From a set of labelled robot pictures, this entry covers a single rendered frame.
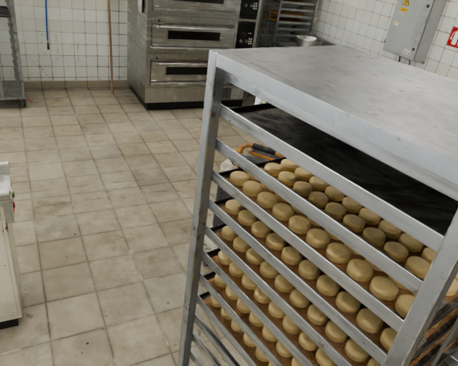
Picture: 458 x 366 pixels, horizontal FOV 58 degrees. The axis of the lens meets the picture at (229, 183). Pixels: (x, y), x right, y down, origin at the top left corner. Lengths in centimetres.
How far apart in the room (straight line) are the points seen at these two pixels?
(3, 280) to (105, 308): 63
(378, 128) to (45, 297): 250
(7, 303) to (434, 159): 232
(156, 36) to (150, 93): 71
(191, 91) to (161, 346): 385
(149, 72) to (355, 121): 484
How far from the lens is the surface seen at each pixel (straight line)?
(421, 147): 65
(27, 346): 267
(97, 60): 633
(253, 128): 92
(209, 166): 107
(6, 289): 254
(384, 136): 67
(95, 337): 264
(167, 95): 562
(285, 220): 97
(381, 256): 77
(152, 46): 532
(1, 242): 234
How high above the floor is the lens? 203
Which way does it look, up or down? 30 degrees down
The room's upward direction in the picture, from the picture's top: 8 degrees clockwise
